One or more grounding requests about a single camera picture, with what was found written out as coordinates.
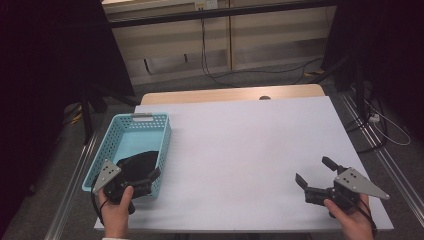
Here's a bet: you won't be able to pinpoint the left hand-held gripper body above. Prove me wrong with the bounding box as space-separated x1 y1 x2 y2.
92 159 137 215

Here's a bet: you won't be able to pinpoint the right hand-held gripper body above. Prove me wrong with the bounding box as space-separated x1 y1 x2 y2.
304 166 390 218

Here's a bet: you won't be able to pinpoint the black pants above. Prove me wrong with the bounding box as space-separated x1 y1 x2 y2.
116 150 160 184

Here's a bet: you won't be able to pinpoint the light blue plastic basket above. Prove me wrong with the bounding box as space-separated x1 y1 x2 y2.
81 112 172 200

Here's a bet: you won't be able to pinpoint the person's left hand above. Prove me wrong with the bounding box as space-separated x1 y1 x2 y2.
97 185 135 240

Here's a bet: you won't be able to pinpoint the person's right hand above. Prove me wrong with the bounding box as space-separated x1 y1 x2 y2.
323 194 376 240

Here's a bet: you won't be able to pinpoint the black stand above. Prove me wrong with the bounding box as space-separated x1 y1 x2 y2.
79 83 141 146
308 54 389 154

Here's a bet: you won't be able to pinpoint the black curtain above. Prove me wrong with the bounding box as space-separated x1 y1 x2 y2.
0 0 136 234
321 0 424 141

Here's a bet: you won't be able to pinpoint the beige wooden cabinet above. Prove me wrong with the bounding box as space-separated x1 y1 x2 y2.
101 0 338 86

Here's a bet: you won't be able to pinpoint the black metal bar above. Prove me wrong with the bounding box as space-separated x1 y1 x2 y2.
108 0 339 29

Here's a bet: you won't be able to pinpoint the left hand-held gripper black cable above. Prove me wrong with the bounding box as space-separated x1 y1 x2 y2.
90 174 111 226

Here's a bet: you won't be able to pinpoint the hand-held gripper black cable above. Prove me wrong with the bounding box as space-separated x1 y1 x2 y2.
358 196 379 239
90 174 111 226

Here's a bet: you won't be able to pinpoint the right hand-held gripper black cable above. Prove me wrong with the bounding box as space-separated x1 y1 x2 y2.
358 196 379 239

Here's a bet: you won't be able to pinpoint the aluminium floor rail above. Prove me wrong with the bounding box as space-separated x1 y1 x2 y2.
44 131 101 240
339 89 424 228

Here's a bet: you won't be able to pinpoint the white cable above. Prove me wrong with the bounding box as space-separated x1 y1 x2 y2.
363 99 412 147

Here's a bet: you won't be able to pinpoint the black hanging cable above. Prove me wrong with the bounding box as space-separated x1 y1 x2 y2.
199 18 324 89

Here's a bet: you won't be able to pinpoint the white wall socket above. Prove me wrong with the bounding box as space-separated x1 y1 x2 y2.
194 0 219 11

